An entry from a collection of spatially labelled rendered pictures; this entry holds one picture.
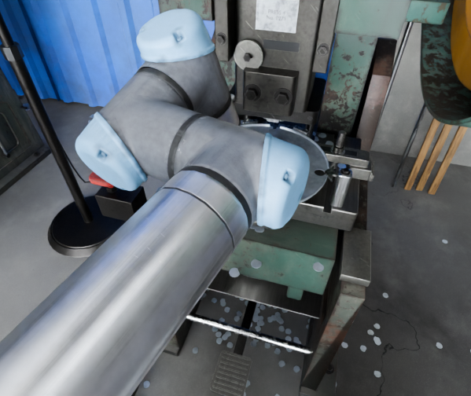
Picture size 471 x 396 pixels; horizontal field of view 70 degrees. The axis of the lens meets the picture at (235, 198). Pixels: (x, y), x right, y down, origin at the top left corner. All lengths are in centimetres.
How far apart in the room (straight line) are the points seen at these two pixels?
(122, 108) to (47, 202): 168
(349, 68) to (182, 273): 80
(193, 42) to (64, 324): 28
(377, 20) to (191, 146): 39
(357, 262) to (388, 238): 98
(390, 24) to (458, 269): 134
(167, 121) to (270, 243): 50
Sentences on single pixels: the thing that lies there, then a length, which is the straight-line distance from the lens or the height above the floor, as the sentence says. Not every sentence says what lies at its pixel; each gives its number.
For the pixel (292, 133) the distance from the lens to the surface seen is 84.
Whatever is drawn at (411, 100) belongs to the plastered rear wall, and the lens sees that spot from 210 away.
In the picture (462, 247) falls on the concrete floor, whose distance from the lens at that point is 188.
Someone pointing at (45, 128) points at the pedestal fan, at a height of 56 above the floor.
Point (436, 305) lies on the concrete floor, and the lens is 162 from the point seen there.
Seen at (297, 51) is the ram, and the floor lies 101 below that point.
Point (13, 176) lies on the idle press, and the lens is 222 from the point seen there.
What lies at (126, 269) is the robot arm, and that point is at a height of 108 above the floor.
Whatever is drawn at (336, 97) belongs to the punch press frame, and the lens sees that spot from 98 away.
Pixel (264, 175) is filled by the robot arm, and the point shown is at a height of 108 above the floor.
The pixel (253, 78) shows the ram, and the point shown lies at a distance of 67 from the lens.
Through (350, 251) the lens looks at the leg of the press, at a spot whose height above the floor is 64.
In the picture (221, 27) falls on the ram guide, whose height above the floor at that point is 105.
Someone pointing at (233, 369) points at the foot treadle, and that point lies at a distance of 114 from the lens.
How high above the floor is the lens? 124
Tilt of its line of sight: 44 degrees down
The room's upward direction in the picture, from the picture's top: straight up
